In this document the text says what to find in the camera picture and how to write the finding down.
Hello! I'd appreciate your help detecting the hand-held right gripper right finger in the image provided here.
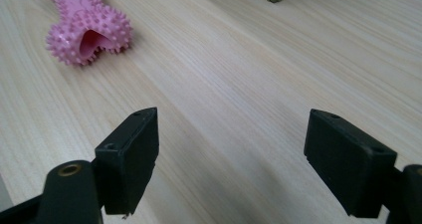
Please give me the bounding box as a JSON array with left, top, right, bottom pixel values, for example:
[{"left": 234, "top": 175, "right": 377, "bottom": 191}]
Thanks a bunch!
[{"left": 304, "top": 109, "right": 398, "bottom": 219}]

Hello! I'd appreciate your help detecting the pink spiky bone chew toy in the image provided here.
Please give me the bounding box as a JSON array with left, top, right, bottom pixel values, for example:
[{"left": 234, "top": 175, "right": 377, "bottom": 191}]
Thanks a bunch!
[{"left": 35, "top": 0, "right": 133, "bottom": 67}]

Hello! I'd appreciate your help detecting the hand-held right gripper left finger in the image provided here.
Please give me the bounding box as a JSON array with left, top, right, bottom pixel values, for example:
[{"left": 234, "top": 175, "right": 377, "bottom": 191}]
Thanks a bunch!
[{"left": 94, "top": 107, "right": 160, "bottom": 216}]

